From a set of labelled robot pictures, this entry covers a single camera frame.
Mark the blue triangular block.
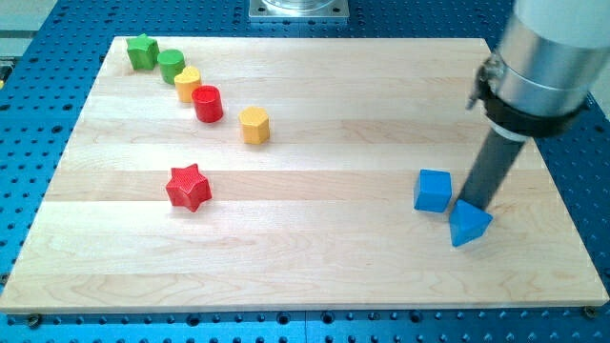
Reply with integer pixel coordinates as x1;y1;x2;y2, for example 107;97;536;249
449;199;493;247

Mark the red cylinder block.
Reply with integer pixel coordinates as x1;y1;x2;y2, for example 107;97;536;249
192;85;223;123

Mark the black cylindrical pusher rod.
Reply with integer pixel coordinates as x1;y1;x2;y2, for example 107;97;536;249
457;129;525;210

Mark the yellow hexagon block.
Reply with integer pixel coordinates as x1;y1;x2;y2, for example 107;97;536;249
238;107;271;145

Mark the red star block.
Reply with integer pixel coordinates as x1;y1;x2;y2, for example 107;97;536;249
166;164;213;212

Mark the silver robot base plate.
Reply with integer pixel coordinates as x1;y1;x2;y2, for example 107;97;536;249
249;0;349;20

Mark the yellow heart block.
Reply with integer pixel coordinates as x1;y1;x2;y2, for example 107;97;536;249
173;66;201;103

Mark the wooden board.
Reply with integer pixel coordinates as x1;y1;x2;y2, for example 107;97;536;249
1;36;608;313

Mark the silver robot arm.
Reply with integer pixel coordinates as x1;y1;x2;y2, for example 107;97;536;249
458;0;609;210

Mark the green cylinder block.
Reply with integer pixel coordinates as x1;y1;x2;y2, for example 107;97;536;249
157;49;186;85

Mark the blue cube block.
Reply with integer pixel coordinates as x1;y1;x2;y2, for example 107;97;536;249
414;169;453;212

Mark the green star block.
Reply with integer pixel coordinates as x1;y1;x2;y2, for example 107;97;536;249
126;33;159;71

